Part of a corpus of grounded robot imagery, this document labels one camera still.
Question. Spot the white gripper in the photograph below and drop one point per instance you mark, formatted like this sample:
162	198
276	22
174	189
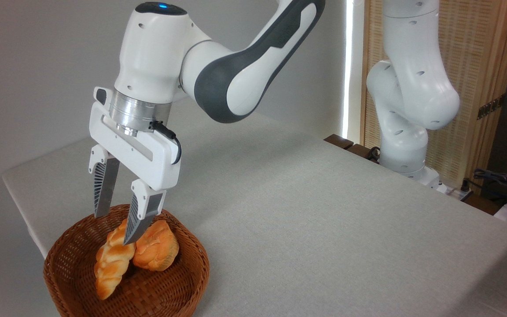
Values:
148	158

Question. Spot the long braided bread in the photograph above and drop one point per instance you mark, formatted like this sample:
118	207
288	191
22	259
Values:
112	264

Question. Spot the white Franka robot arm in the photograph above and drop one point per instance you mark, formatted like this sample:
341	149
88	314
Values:
244	75

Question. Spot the round bread roll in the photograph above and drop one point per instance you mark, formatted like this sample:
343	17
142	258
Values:
159	248

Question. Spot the brown wicker basket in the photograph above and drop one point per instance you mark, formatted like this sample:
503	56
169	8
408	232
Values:
156	295

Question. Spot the dark brown wooden board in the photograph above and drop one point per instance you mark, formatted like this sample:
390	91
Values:
339	141

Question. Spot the dark metal screen hinge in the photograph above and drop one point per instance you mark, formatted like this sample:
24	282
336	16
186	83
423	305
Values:
491	106

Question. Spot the bamboo folding screen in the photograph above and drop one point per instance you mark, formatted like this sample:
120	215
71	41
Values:
482	53

